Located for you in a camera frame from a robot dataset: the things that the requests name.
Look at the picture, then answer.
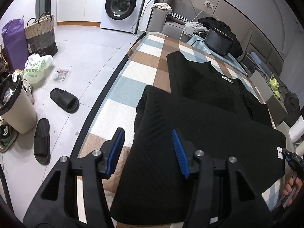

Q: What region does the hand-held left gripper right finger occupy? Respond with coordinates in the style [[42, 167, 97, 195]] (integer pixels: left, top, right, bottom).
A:
[[171, 129, 273, 228]]

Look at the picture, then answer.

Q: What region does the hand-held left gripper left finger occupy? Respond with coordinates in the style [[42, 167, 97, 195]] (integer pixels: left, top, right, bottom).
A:
[[22, 127, 125, 228]]

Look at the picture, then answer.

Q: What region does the black knit sweater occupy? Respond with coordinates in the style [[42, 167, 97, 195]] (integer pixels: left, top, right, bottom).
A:
[[110, 51, 287, 226]]

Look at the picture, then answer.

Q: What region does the white grey clothes pile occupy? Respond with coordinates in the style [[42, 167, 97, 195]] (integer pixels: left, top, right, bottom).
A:
[[183, 21, 208, 37]]

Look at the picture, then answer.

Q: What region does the person's right hand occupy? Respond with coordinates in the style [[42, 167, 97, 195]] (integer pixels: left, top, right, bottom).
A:
[[282, 178, 304, 207]]

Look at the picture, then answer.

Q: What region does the small grey cardboard box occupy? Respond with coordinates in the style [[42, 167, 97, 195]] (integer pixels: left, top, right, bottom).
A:
[[275, 121, 297, 145]]

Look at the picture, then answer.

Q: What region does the dark grey bag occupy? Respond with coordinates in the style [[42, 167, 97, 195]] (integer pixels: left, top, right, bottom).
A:
[[282, 92, 301, 124]]

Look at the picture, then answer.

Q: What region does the large grey cardboard box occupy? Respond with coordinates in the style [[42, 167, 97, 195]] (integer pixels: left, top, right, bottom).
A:
[[249, 70, 289, 124]]

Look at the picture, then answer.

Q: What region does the black slipper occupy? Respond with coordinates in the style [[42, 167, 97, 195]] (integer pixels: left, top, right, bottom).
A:
[[50, 88, 80, 114], [33, 118, 51, 166]]

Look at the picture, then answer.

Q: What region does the plaid blanket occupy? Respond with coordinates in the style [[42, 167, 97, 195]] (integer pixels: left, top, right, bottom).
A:
[[78, 32, 285, 228]]

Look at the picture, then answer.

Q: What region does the small plastic packet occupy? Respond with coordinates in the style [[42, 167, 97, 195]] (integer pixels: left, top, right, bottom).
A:
[[52, 68, 72, 82]]

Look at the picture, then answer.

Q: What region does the beige trash bin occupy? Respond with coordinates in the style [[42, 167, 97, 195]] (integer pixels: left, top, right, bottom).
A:
[[0, 74, 38, 135]]

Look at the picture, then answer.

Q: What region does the light blue cloth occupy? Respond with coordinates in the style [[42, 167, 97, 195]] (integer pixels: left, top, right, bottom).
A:
[[186, 34, 249, 78]]

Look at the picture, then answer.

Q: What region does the white sneaker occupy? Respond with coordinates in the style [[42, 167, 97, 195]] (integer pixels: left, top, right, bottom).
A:
[[21, 77, 35, 105]]

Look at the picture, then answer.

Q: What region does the grey green sneaker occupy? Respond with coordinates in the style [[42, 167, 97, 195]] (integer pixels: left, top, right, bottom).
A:
[[0, 123, 18, 153]]

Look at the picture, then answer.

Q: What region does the green white plastic bag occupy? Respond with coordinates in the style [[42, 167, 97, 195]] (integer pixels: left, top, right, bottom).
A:
[[21, 53, 54, 85]]

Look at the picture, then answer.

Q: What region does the black bag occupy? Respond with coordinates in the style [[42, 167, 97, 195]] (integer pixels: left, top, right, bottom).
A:
[[197, 17, 244, 58]]

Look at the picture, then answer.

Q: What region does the grey sofa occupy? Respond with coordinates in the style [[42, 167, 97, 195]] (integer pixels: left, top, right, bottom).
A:
[[146, 0, 207, 44]]

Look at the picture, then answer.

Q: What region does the houndstooth pillow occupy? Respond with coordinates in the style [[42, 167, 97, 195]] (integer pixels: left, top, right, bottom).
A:
[[167, 12, 191, 25]]

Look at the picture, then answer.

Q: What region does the woven basket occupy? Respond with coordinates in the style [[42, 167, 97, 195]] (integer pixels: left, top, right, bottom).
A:
[[24, 12, 58, 57]]

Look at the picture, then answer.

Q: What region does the white washing machine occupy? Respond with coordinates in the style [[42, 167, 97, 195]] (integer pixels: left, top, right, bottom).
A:
[[100, 0, 151, 34]]

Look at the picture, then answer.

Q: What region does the shoe rack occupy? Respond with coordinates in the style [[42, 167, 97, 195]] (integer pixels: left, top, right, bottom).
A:
[[0, 43, 9, 81]]

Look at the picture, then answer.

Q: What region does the purple bag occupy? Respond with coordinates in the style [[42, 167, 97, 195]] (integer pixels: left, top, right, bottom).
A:
[[2, 16, 30, 71]]

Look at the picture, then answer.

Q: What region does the white cloth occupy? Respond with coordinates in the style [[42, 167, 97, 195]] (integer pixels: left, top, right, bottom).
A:
[[151, 2, 172, 11]]

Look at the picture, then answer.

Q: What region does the white floor cabinet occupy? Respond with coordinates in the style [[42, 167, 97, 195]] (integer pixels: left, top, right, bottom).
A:
[[56, 0, 110, 27]]

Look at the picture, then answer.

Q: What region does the black cable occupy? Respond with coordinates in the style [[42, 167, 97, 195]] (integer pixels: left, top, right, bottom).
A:
[[0, 163, 15, 217]]

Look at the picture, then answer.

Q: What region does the white cable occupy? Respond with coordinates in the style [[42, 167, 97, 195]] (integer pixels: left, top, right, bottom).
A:
[[179, 3, 212, 44]]

